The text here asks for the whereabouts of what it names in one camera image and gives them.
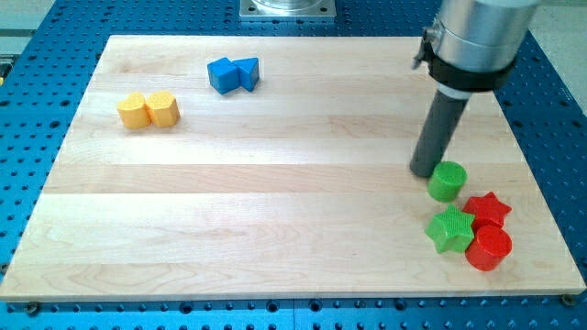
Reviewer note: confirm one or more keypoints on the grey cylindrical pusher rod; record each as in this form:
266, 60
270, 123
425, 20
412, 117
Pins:
441, 121

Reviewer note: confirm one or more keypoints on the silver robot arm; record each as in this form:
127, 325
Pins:
470, 47

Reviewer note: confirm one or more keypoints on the green cylinder block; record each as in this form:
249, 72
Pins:
446, 181

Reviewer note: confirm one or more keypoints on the red star block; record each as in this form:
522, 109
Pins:
488, 210

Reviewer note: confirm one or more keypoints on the green star block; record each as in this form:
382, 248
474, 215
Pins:
451, 230

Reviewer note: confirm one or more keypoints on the red cylinder block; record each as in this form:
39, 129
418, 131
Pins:
489, 247

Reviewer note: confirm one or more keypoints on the blue triangle block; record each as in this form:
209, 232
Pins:
248, 72

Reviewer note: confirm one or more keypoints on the blue cube block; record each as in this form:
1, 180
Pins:
223, 75

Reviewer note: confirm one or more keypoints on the wooden board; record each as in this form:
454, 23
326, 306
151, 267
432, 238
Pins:
299, 189

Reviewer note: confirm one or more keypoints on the blue perforated table plate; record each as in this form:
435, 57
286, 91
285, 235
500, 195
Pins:
49, 50

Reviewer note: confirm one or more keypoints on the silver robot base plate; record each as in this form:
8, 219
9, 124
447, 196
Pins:
287, 8

